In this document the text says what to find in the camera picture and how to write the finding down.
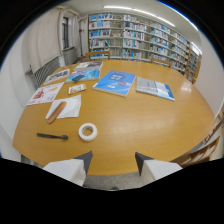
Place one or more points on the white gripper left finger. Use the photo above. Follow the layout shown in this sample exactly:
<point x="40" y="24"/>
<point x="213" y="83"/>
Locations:
<point x="68" y="167"/>

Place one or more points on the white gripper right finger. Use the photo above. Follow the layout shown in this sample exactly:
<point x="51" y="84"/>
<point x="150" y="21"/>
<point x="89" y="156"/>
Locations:
<point x="156" y="168"/>

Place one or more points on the white tape roll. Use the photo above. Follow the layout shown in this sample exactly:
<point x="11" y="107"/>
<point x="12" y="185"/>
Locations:
<point x="88" y="131"/>

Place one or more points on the wooden chair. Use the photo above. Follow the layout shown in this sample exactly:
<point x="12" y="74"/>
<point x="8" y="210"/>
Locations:
<point x="203" y="146"/>
<point x="97" y="55"/>
<point x="161" y="62"/>

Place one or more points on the white paper sheet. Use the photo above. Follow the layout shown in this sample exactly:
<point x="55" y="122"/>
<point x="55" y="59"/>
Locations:
<point x="68" y="107"/>

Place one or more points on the red and white leaflet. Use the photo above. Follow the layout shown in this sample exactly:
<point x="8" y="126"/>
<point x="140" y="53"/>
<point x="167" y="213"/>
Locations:
<point x="45" y="93"/>

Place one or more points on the small white packet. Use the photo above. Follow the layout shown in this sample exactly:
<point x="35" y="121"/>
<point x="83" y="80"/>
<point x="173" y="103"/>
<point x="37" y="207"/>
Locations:
<point x="77" y="88"/>

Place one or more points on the grey and blue booklet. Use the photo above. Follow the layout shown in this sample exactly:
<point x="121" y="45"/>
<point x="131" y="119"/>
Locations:
<point x="154" y="88"/>

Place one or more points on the dark small pouch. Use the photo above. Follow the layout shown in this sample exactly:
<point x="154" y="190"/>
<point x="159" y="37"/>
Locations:
<point x="78" y="77"/>

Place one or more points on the grey picture magazine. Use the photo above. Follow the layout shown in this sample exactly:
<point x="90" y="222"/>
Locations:
<point x="57" y="76"/>

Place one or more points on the light blue magazine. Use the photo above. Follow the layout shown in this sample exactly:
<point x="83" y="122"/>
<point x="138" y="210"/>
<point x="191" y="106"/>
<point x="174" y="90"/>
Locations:
<point x="87" y="74"/>

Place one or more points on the large blue book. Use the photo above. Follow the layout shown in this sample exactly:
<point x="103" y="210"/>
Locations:
<point x="115" y="82"/>

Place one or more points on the dark cover magazine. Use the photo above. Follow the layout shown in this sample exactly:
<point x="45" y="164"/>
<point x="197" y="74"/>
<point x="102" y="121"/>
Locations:
<point x="88" y="65"/>

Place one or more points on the white curtain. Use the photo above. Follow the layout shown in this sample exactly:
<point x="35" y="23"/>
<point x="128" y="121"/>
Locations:
<point x="45" y="40"/>

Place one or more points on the long bookshelf with books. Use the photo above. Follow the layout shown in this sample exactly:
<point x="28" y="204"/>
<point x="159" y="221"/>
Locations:
<point x="140" y="39"/>

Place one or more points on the window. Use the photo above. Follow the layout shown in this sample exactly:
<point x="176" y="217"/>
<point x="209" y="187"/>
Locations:
<point x="65" y="32"/>

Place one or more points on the ceiling light strip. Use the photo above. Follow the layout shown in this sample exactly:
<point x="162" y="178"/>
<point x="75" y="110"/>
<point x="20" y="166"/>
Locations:
<point x="138" y="12"/>

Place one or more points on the wall radiator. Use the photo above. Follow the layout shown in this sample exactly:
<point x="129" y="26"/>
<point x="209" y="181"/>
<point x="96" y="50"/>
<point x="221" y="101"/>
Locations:
<point x="45" y="73"/>

